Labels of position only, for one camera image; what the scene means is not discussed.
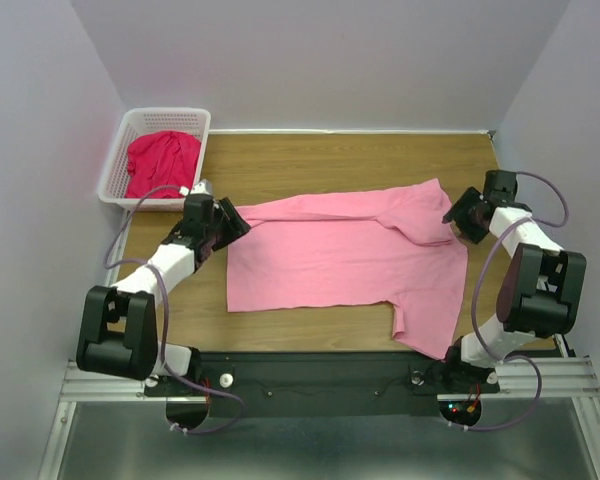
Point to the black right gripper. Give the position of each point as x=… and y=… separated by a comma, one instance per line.
x=457, y=214

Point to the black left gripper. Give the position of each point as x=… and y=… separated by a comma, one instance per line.
x=235, y=226

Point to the light pink t shirt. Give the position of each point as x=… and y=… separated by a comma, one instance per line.
x=356, y=248

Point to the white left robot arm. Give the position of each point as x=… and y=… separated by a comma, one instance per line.
x=119, y=330

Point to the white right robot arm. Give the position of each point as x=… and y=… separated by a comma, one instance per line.
x=541, y=290

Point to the magenta t shirt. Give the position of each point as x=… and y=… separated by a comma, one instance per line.
x=159, y=159

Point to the white plastic laundry basket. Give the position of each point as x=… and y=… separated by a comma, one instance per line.
x=140, y=122

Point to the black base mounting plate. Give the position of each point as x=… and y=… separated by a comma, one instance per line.
x=269, y=385

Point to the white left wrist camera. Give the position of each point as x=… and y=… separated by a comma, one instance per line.
x=202, y=187

